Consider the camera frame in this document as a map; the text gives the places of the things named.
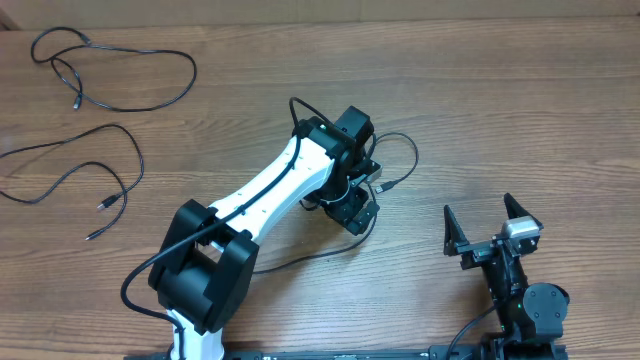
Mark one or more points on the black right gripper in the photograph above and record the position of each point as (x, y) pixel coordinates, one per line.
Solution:
(477, 252)

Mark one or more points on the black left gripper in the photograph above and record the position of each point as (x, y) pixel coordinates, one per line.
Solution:
(344, 212)

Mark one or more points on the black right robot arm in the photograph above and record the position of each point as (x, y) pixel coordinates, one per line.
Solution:
(531, 315)

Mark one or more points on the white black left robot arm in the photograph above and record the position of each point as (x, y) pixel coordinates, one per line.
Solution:
(202, 272)

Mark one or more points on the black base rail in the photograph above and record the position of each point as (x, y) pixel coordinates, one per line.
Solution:
(436, 352)

